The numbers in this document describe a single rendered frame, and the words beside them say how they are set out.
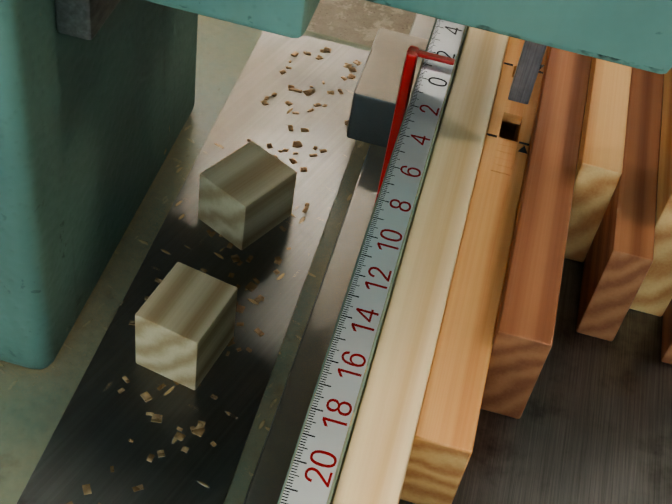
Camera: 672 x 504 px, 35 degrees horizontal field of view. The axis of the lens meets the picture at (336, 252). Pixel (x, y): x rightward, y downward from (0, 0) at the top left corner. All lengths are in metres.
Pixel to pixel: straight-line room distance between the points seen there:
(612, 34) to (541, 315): 0.11
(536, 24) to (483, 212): 0.08
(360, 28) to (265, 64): 1.45
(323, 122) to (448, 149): 0.24
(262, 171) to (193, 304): 0.10
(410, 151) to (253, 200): 0.16
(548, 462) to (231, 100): 0.36
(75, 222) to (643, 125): 0.26
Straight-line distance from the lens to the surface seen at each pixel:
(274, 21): 0.40
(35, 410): 0.53
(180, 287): 0.53
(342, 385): 0.35
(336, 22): 2.17
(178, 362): 0.52
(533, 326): 0.39
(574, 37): 0.42
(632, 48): 0.42
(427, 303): 0.39
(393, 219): 0.40
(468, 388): 0.38
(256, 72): 0.71
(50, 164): 0.46
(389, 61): 0.66
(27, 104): 0.43
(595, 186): 0.46
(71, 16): 0.43
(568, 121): 0.48
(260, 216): 0.59
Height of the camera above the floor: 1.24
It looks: 47 degrees down
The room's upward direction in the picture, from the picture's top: 10 degrees clockwise
